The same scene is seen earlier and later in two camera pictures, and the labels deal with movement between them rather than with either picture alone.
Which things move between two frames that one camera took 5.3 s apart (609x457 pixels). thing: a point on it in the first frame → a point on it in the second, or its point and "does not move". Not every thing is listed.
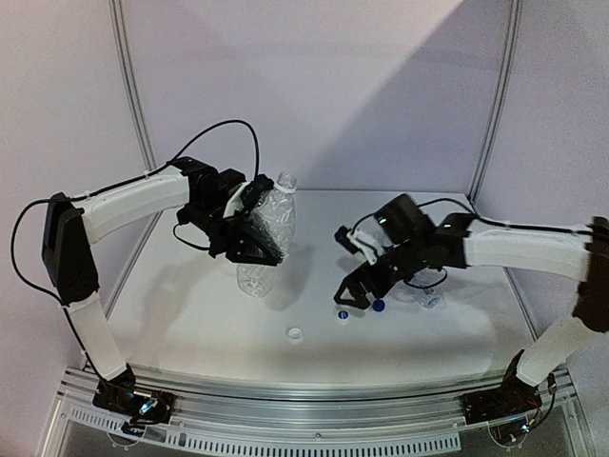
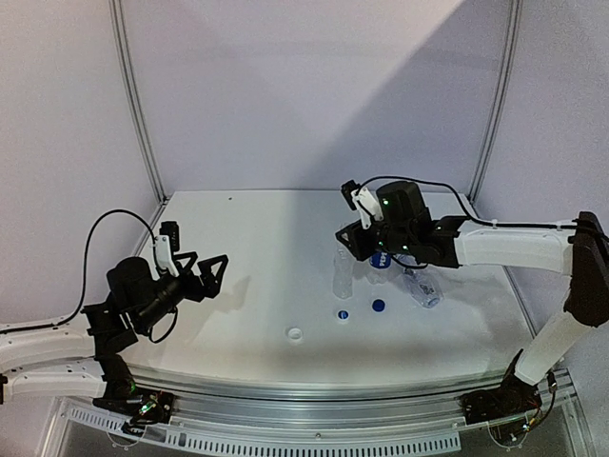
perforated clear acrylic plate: x=80 y=428 does not move
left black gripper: x=241 y=241 → x=208 y=288
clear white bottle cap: x=295 y=333 does not move
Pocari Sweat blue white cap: x=343 y=314 does not move
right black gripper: x=353 y=282 → x=356 y=246
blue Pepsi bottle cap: x=378 y=306 does not move
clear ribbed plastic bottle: x=277 y=216 → x=343 y=269
